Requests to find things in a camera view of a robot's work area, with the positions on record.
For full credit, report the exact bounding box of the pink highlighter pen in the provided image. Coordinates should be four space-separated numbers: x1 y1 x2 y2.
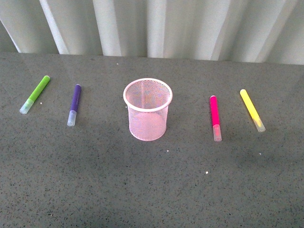
209 95 222 142

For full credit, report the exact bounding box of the purple highlighter pen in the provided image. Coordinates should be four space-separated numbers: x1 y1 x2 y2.
67 84 81 126

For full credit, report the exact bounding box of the pink mesh pen cup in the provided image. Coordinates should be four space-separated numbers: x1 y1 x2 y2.
123 78 173 141

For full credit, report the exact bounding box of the yellow highlighter pen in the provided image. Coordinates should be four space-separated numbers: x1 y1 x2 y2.
239 89 266 132

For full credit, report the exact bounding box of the green highlighter pen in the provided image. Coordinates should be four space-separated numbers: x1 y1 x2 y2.
19 76 50 114

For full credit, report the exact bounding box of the white pleated curtain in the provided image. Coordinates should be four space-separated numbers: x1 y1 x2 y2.
0 0 304 65

